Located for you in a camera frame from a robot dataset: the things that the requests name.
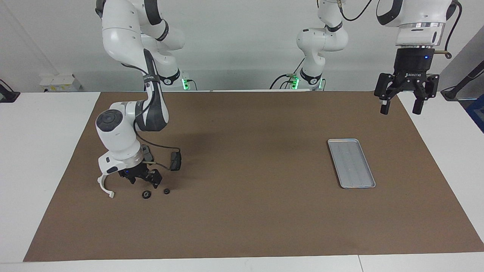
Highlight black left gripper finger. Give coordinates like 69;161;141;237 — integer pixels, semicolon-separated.
374;74;399;115
412;74;440;115

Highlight silver metal tray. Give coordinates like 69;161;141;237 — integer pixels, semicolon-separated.
327;138;376;189

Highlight rectangular dark grey brake pad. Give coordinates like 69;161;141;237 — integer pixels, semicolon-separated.
170;151;183;172

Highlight blue crate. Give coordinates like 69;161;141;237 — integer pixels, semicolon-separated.
466;94;484;133

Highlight brown table mat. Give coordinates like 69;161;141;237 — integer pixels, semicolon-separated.
23;91;484;262

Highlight white curved plastic bracket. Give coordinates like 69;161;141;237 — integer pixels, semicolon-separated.
97;174;115;199

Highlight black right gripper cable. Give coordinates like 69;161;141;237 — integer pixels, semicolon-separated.
132;125;183;169

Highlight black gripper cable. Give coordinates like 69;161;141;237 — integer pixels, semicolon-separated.
132;125;183;169
435;0;462;59

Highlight black camera stand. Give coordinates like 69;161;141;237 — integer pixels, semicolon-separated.
441;60;484;100

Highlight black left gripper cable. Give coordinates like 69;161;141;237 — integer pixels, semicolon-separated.
435;0;462;59

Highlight black left arm base cable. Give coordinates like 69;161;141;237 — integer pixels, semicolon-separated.
270;59;305;90

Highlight white wall socket box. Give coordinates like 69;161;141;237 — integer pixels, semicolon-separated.
39;74;82;92

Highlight black clamp mount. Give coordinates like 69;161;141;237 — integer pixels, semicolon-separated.
0;79;20;103

